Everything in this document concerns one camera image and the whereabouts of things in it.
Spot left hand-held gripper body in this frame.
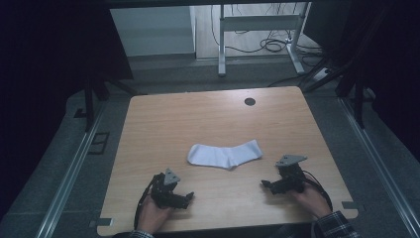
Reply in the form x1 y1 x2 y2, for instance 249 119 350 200
149 167 183 210

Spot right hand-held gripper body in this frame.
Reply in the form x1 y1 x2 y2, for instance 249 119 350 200
274 154 308 195

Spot person's left hand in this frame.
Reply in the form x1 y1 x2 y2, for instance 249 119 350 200
136 194 174 234

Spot black metal stand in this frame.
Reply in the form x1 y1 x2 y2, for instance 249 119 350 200
82 73 141 133
300 6 392 130

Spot white power strip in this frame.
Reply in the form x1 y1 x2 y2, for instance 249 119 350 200
311 66 332 82

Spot white partition panel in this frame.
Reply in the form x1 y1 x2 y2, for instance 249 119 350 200
109 5 196 58

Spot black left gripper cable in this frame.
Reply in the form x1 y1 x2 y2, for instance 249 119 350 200
133 173 158 230

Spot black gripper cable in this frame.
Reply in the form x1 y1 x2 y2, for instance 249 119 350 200
301 170 333 212
133 173 158 230

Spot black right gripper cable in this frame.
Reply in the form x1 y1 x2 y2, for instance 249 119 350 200
301 170 333 212

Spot grey metal floor rail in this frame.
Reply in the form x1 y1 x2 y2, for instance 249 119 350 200
34 101 107 238
338 96 420 234

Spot black floor cables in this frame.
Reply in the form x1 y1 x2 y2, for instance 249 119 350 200
210 3 324 67

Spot white metal desk frame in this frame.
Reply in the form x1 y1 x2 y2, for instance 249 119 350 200
217 2 311 78

